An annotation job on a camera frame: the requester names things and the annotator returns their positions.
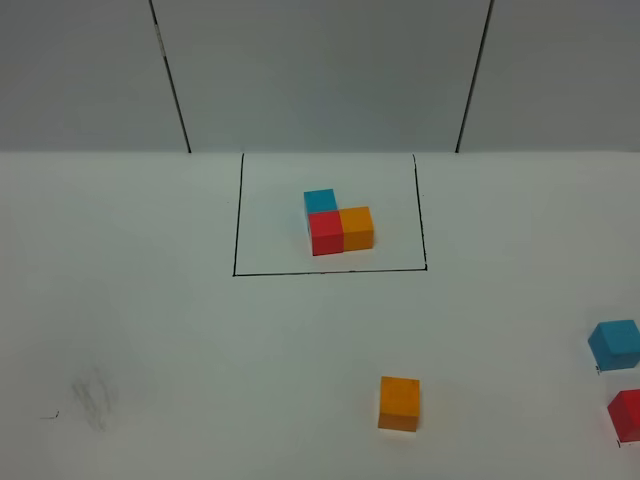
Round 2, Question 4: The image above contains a blue template cube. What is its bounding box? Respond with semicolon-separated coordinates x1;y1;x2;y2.
303;189;338;216

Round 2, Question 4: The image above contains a red template cube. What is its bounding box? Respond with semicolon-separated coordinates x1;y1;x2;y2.
307;210;344;256

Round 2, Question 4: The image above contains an orange template cube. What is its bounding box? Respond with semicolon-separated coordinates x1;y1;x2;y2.
339;206;374;251

